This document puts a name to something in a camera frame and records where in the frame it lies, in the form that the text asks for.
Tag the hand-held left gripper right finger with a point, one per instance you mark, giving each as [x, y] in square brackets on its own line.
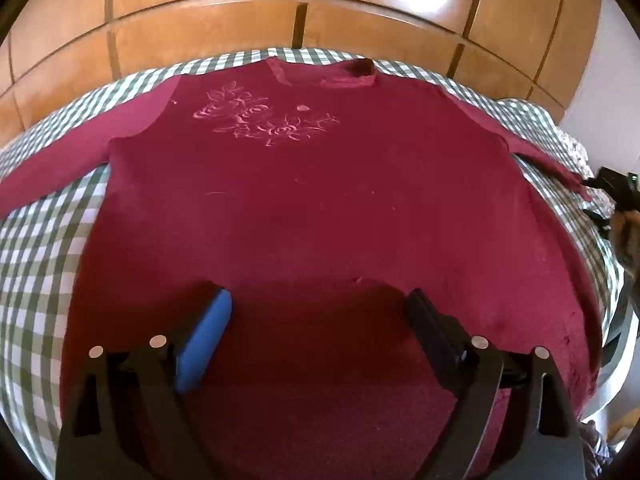
[435, 335]

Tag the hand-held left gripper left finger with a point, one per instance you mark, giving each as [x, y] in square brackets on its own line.
[207, 340]

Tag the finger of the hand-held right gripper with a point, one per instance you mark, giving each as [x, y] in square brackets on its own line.
[597, 217]

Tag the dark red embroidered sweater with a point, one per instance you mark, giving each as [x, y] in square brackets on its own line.
[320, 200]

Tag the person's right hand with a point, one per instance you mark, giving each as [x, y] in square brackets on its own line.
[629, 240]

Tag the green white checked blanket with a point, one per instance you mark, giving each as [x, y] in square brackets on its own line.
[35, 270]

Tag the wooden wardrobe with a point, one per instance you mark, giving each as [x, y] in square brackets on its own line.
[200, 35]

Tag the white furniture frame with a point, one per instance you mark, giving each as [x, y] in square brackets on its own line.
[622, 340]

